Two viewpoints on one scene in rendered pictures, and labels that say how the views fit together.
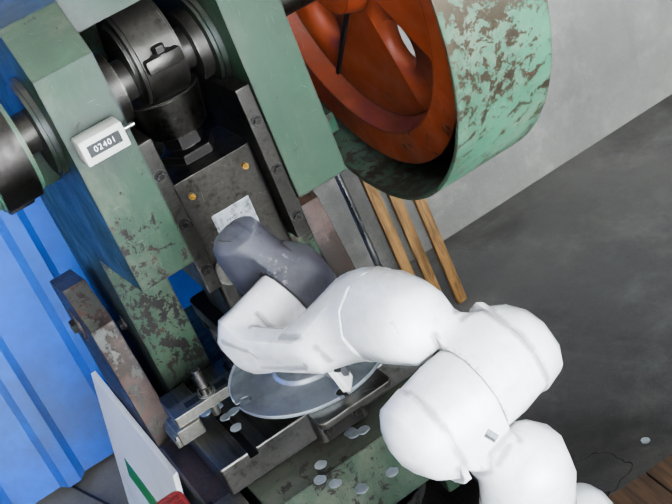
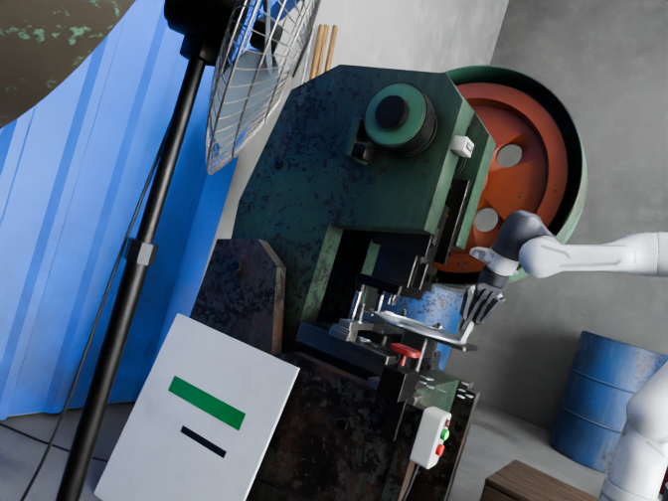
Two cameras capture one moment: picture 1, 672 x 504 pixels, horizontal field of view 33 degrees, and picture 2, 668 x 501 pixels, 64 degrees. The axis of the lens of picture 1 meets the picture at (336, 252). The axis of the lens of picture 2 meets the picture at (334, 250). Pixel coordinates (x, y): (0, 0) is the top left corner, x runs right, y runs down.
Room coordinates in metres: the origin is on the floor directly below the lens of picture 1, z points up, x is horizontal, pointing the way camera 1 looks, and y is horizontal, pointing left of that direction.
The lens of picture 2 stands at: (0.60, 1.42, 0.95)
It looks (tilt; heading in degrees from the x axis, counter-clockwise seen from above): 0 degrees down; 320
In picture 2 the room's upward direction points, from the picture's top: 17 degrees clockwise
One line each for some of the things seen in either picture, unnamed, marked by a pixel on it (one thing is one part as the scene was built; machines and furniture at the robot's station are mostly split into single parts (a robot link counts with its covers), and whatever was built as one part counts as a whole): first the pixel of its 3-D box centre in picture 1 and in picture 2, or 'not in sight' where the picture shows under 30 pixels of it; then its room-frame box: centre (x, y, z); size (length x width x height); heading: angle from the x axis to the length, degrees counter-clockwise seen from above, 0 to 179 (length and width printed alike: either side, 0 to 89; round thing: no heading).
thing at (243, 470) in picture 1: (296, 377); (373, 346); (1.77, 0.16, 0.68); 0.45 x 0.30 x 0.06; 109
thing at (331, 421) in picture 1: (333, 399); (426, 353); (1.61, 0.10, 0.72); 0.25 x 0.14 x 0.14; 19
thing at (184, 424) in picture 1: (201, 394); (356, 320); (1.72, 0.32, 0.76); 0.17 x 0.06 x 0.10; 109
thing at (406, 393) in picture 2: not in sight; (392, 402); (1.45, 0.38, 0.62); 0.10 x 0.06 x 0.20; 109
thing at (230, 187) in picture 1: (230, 224); (417, 241); (1.73, 0.14, 1.04); 0.17 x 0.15 x 0.30; 19
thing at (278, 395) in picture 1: (306, 359); (418, 327); (1.65, 0.12, 0.78); 0.29 x 0.29 x 0.01
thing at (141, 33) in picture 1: (165, 98); not in sight; (1.77, 0.16, 1.27); 0.21 x 0.12 x 0.34; 19
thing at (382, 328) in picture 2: not in sight; (382, 322); (1.77, 0.16, 0.76); 0.15 x 0.09 x 0.05; 109
